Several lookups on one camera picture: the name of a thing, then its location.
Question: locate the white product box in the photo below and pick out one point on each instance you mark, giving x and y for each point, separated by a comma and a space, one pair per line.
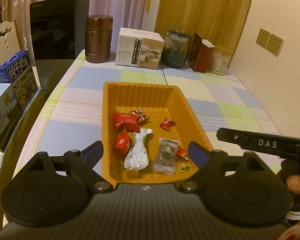
139, 48

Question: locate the green glass jar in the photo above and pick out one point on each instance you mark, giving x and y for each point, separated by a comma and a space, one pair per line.
175, 51

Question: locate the white wooden chair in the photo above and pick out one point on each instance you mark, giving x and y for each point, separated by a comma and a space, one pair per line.
9, 40

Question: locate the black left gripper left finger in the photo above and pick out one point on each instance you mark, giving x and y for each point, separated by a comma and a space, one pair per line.
81, 165

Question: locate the yellow curtain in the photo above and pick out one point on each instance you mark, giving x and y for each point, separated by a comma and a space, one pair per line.
218, 21

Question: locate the checkered tablecloth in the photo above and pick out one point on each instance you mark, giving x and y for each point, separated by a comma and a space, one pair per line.
71, 117

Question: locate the black appliance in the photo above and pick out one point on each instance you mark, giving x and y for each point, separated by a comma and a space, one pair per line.
58, 37

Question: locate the light blue carton box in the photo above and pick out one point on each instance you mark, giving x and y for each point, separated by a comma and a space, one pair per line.
10, 112

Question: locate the dark red open box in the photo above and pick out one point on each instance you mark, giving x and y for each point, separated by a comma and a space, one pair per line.
201, 54

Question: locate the brown metal canister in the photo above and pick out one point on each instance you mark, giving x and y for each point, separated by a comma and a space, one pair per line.
98, 35

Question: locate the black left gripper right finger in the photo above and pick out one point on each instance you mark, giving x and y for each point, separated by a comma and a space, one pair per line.
208, 163

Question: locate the small dark red candy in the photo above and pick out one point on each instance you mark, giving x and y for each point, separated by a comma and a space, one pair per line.
140, 114

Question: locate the white snack packet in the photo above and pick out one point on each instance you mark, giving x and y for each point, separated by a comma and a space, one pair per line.
137, 158

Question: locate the person's right hand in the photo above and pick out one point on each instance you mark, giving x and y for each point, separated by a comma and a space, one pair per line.
293, 183

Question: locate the blue milk carton box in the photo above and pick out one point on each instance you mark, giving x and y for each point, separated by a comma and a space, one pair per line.
18, 72

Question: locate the large red candy packet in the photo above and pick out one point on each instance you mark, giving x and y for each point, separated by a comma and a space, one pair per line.
126, 121

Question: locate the clear seed snack packet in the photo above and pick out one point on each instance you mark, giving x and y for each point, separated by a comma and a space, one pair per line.
165, 161

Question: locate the clear jar of nuts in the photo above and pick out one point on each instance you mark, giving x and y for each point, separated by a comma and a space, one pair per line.
220, 60

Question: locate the double wall socket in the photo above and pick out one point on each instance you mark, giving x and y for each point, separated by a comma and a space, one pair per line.
270, 42

